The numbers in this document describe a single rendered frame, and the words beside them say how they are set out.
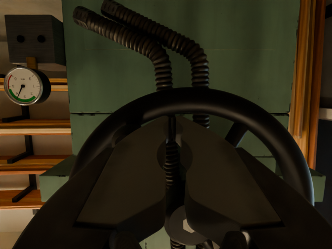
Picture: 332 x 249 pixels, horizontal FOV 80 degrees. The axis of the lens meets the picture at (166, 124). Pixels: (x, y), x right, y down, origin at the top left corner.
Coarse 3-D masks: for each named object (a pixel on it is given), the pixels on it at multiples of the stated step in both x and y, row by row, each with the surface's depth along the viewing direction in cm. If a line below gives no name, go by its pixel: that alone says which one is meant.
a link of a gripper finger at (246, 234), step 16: (256, 160) 9; (256, 176) 8; (272, 176) 8; (272, 192) 7; (288, 192) 7; (288, 208) 6; (304, 208) 6; (288, 224) 6; (304, 224) 6; (320, 224) 6; (256, 240) 6; (272, 240) 6; (288, 240) 6; (304, 240) 6; (320, 240) 6
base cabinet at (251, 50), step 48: (96, 0) 36; (144, 0) 36; (192, 0) 36; (240, 0) 36; (288, 0) 36; (96, 48) 37; (240, 48) 37; (288, 48) 38; (96, 96) 39; (288, 96) 39
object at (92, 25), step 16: (112, 0) 28; (80, 16) 28; (96, 16) 27; (112, 16) 28; (128, 16) 27; (96, 32) 28; (112, 32) 27; (128, 32) 26; (144, 32) 27; (160, 32) 26; (176, 32) 27; (144, 48) 26; (160, 48) 26; (176, 48) 26; (192, 48) 25; (160, 64) 26; (192, 64) 26; (160, 80) 26; (192, 80) 27; (176, 144) 28; (176, 160) 29; (176, 176) 29
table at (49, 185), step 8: (64, 160) 51; (72, 160) 51; (56, 168) 45; (64, 168) 45; (40, 176) 42; (48, 176) 42; (56, 176) 42; (64, 176) 42; (280, 176) 42; (312, 176) 42; (320, 176) 42; (40, 184) 42; (48, 184) 42; (56, 184) 42; (320, 184) 42; (48, 192) 42; (320, 192) 42; (320, 200) 42
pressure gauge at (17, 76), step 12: (36, 60) 35; (12, 72) 32; (24, 72) 32; (36, 72) 33; (12, 84) 33; (24, 84) 33; (36, 84) 33; (48, 84) 34; (12, 96) 33; (24, 96) 33; (36, 96) 33; (48, 96) 35
